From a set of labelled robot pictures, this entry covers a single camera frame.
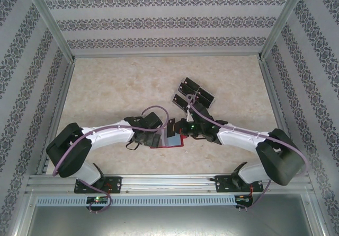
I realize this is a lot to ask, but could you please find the red leather card holder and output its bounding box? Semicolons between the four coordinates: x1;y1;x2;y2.
149;124;186;150

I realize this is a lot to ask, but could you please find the grey metal sheet panel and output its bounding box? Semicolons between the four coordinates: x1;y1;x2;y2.
26;205;323;236

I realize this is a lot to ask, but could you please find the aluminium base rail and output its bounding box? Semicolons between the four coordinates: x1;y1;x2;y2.
26;174;313;195

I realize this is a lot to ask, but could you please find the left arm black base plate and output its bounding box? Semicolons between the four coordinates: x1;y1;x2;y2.
73;176;123;195

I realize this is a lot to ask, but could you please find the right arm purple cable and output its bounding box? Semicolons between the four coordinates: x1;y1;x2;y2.
186;93;310;213

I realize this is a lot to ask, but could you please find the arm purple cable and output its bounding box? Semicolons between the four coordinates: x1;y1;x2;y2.
186;93;310;213
52;106;170;213

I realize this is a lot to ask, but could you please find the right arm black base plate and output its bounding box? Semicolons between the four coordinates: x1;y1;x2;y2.
215;174;263;194

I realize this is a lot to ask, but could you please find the slotted grey cable duct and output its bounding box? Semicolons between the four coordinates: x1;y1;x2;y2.
35;195;237;207

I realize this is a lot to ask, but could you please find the aluminium table side rail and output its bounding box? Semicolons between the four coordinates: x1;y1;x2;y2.
35;58;77;176
258;57;313;178

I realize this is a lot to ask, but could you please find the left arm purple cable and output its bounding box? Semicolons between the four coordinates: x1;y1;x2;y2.
52;106;170;213

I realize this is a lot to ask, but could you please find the aluminium frame post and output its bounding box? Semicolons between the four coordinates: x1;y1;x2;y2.
25;0;78;63
258;0;310;62

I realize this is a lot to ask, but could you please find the aluminium lower frame bar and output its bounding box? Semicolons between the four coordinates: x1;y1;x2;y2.
308;182;333;236
6;189;37;236

